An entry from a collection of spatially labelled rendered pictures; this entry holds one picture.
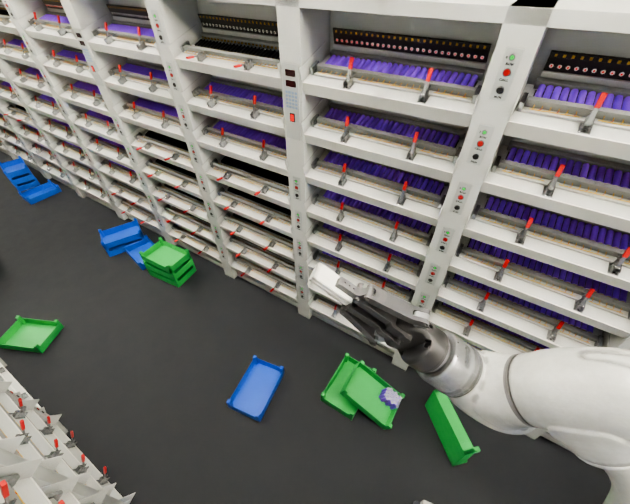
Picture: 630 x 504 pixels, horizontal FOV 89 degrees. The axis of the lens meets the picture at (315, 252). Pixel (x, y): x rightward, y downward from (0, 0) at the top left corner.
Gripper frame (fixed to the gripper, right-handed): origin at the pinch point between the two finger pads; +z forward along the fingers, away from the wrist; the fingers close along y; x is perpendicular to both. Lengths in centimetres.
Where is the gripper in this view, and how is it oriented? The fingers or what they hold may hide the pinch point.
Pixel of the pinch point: (332, 283)
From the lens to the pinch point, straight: 47.8
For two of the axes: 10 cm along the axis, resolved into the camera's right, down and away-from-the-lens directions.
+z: -8.0, -5.6, -1.9
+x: -3.3, 6.9, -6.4
